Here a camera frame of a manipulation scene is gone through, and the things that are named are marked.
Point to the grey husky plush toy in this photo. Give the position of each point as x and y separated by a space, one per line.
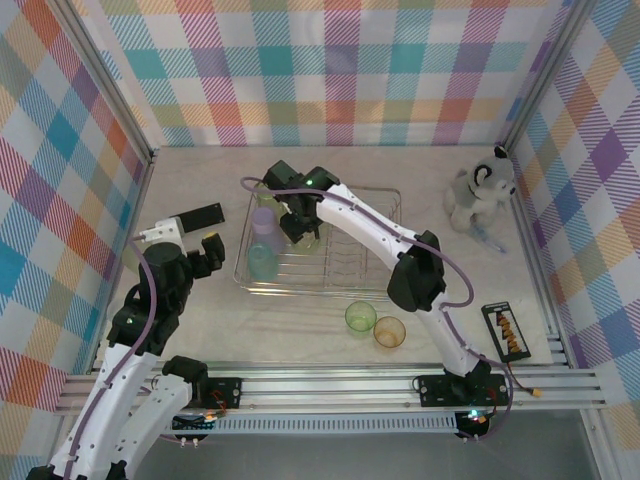
480 190

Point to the aluminium frame post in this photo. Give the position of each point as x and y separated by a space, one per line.
102 75
542 75

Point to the small light green cup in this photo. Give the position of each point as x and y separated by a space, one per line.
360 320

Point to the thin aluminium floor rail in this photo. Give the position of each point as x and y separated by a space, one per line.
529 235
145 172

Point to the medium green translucent cup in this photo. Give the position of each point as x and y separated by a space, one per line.
305 247

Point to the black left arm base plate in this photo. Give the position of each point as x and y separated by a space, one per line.
230 392

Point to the wide aluminium extrusion rail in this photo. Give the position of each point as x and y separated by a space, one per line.
325 395

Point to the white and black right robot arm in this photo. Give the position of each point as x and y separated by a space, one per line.
360 220

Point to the orange translucent cup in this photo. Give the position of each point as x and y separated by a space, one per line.
390 335

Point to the teal translucent cup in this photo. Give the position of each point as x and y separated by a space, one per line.
262 265

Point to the purple opaque cup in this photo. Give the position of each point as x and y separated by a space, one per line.
267 230

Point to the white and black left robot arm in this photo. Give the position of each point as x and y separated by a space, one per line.
115 390

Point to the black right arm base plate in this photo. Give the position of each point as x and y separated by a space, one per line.
435 390

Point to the black abacus with orange beads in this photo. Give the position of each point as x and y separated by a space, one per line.
505 332

